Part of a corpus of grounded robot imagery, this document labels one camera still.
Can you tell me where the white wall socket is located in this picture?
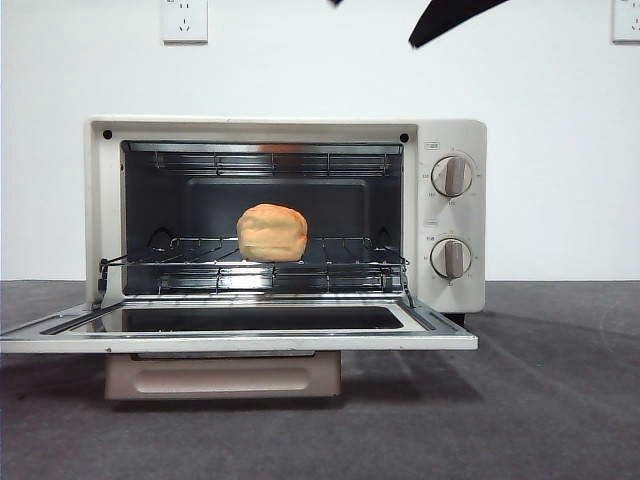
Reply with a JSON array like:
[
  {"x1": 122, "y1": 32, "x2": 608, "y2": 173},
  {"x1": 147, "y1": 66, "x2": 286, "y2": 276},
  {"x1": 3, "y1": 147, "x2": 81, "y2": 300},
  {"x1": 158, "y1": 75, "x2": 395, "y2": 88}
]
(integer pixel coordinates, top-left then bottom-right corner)
[
  {"x1": 161, "y1": 0, "x2": 209, "y2": 46},
  {"x1": 610, "y1": 0, "x2": 640, "y2": 45}
]

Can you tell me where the metal heater guard grille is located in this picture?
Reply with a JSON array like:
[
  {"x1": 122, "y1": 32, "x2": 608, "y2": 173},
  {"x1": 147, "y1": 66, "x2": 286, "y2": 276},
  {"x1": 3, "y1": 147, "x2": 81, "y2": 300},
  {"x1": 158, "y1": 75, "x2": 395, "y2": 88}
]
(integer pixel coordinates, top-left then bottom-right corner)
[
  {"x1": 158, "y1": 265, "x2": 397, "y2": 295},
  {"x1": 152, "y1": 149, "x2": 392, "y2": 177}
]

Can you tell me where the glass-window oven door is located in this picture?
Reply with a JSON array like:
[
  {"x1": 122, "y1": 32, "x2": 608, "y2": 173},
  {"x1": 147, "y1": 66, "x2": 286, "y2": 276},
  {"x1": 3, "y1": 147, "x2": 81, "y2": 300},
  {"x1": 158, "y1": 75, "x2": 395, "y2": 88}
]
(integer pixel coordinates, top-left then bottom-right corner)
[{"x1": 0, "y1": 298, "x2": 479, "y2": 401}]

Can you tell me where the metal wire oven rack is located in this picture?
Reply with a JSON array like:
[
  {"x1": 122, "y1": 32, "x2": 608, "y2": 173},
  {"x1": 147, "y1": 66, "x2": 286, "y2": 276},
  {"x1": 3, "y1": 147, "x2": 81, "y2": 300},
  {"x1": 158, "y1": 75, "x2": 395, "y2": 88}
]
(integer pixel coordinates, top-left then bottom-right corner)
[{"x1": 99, "y1": 234, "x2": 409, "y2": 274}]

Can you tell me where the cream Toshiba toaster oven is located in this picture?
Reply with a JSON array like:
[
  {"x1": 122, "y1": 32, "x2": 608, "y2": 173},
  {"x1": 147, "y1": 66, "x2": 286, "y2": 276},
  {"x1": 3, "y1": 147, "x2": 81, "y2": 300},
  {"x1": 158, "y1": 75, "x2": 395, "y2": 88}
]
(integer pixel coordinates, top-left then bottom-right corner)
[{"x1": 83, "y1": 117, "x2": 489, "y2": 326}]

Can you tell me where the beige oven door handle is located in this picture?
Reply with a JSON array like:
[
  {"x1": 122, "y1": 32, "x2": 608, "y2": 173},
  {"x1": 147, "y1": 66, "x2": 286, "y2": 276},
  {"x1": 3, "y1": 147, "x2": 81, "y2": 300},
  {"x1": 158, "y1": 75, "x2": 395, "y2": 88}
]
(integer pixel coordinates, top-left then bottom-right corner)
[{"x1": 104, "y1": 349, "x2": 344, "y2": 401}]

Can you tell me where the golden brown bread loaf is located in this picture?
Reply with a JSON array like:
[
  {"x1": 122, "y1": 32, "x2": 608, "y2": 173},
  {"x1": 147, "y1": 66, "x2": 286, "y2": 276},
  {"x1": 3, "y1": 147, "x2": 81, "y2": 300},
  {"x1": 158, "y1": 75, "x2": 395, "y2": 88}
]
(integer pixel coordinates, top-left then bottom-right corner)
[{"x1": 236, "y1": 202, "x2": 309, "y2": 264}]

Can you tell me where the cream round oven knob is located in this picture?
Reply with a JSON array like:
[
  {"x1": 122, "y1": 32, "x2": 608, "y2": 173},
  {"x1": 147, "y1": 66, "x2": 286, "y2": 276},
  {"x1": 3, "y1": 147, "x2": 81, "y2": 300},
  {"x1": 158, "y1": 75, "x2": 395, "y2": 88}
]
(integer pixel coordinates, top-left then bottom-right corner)
[
  {"x1": 430, "y1": 237, "x2": 473, "y2": 280},
  {"x1": 430, "y1": 155, "x2": 475, "y2": 198}
]

